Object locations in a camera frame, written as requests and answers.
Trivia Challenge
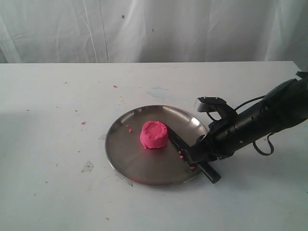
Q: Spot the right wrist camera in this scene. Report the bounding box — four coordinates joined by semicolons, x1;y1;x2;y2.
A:
194;97;227;113

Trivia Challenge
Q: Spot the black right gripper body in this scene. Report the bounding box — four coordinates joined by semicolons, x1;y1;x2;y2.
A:
204;109;259;159

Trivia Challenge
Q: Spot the black knife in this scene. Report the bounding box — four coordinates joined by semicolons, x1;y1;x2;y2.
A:
167;125;221;184

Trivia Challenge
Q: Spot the round steel plate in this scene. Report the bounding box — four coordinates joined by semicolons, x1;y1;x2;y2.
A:
105;105;208;187

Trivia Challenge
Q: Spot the white backdrop sheet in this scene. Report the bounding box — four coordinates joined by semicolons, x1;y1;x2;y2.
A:
0;0;308;68

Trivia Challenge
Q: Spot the pink clay half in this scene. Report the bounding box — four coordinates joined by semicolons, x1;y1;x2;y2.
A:
140;121;168;149

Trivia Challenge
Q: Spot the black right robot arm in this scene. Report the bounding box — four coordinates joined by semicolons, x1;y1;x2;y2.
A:
187;78;308;164

